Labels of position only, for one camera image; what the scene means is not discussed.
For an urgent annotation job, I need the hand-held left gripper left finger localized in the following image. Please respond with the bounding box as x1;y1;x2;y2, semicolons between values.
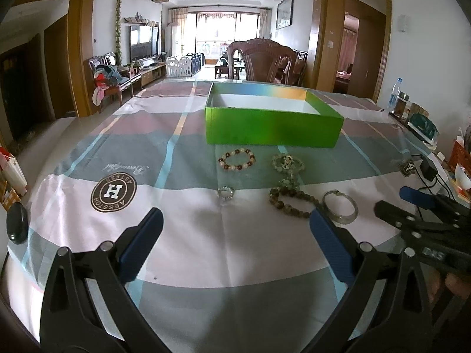
39;207;173;353

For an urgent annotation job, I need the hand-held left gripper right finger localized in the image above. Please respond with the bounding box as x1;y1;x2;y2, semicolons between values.
308;209;433;353

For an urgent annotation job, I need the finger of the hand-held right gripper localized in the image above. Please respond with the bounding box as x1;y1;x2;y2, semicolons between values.
399;186;471;217
374;200;471;234

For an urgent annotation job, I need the clear glass bangle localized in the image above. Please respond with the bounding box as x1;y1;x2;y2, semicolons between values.
322;190;359;225

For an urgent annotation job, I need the dark bead necklace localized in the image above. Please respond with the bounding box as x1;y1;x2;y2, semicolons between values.
268;174;321;219

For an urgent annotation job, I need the green jade bracelet with pendant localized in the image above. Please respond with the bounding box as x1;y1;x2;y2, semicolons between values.
271;153;306;174

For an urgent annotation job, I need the brown white bead bracelet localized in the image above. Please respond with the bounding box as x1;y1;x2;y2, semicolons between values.
218;149;257;172

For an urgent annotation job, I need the green cardboard box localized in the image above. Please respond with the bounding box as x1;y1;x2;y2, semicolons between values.
205;82;345;149

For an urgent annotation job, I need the person's right hand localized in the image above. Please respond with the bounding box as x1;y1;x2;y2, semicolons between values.
443;273;471;304

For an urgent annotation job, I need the black power adapter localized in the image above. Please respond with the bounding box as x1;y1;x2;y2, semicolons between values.
419;156;438;182

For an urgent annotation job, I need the white bowl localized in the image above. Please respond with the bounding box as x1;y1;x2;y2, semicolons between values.
454;164;471;192

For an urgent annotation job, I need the red plastic basket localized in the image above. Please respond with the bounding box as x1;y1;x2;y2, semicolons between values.
451;134;471;171

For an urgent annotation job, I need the green tissue packet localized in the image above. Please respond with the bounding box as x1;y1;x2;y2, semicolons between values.
407;113;440;144

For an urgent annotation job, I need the checked tablecloth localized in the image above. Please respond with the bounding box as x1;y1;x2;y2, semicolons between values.
5;79;453;353

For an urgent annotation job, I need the glass jar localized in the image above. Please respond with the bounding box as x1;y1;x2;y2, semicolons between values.
394;93;410;119

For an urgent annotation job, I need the plastic water bottle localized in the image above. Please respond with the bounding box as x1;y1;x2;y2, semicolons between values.
388;78;404;111

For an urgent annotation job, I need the black oval case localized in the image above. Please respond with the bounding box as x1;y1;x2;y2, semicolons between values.
6;204;29;245

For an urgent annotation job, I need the red white paper bag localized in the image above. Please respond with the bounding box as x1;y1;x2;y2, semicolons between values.
0;147;28;212

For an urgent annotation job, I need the white padded wooden chair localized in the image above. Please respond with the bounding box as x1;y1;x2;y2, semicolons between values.
88;53;143;114

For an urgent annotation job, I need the pink plush toy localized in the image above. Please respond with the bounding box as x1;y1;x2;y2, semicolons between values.
91;69;111;105

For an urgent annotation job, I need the wooden television cabinet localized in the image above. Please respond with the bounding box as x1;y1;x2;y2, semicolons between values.
140;61;168;89

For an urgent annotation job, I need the wooden chair with cushion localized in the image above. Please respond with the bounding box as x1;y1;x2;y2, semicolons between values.
280;56;308;87

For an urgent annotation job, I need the blue clothes pile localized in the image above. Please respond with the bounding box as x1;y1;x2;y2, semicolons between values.
96;64;130;85

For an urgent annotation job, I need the white baby fence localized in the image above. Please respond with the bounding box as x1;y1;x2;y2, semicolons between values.
166;53;207;79

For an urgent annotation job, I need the dark coffee table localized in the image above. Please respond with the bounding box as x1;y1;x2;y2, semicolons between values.
214;59;245;79

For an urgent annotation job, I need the carved wooden chair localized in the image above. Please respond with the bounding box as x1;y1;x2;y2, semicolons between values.
226;38;297;83

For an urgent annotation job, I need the flat screen television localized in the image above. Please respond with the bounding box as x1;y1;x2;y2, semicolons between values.
130;25;160;61

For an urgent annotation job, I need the white standing air conditioner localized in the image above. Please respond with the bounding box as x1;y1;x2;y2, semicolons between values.
166;25;182;59

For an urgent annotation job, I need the green ivy vine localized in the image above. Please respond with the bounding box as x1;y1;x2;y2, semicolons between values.
115;0;124;65

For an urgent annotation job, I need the beige curtain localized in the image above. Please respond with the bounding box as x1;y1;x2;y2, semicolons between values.
258;7;272;39
170;7;188;26

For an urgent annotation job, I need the black cable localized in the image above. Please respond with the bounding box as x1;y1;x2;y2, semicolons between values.
408;154;460;200

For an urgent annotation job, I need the wall shelf with ornaments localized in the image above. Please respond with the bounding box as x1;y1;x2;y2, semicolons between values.
121;15;160;27

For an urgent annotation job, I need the framed wall picture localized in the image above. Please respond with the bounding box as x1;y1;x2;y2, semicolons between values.
275;0;295;30

